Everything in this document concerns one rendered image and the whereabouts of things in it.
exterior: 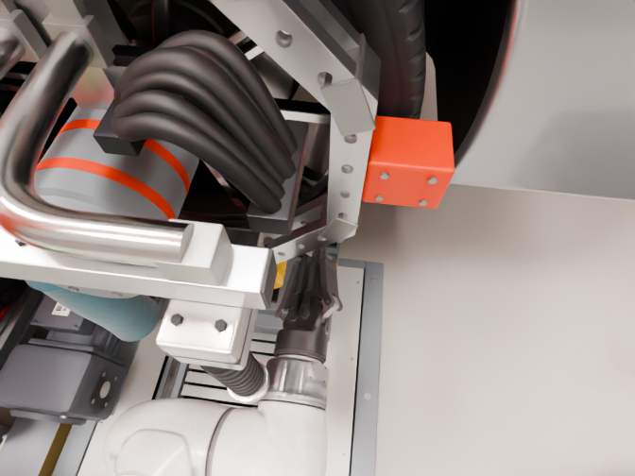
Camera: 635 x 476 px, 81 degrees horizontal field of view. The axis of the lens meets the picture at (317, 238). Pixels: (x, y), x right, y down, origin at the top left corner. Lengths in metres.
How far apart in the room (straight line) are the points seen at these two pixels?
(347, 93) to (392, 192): 0.14
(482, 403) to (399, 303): 0.37
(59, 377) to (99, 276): 0.69
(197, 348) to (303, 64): 0.23
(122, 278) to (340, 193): 0.28
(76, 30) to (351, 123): 0.23
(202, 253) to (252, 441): 0.33
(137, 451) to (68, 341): 0.48
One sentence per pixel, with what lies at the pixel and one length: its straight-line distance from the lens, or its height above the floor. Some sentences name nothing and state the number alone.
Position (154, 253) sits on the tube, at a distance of 0.21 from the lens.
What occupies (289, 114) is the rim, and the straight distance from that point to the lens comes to 0.50.
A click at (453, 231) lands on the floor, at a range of 1.46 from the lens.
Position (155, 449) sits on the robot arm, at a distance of 0.54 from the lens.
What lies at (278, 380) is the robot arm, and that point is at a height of 0.68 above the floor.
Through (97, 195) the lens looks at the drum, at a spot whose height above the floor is 0.91.
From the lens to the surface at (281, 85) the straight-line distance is 0.60.
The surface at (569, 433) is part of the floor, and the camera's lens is 1.37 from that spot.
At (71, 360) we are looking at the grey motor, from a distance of 0.93.
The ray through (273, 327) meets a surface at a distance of 1.06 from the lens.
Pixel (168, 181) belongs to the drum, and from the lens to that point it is 0.42.
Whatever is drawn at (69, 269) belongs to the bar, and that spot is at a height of 0.98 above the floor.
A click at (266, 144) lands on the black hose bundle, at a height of 1.00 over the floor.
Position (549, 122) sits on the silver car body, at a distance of 0.52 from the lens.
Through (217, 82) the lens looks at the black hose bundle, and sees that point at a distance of 0.24.
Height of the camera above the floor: 1.18
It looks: 60 degrees down
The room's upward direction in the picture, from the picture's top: straight up
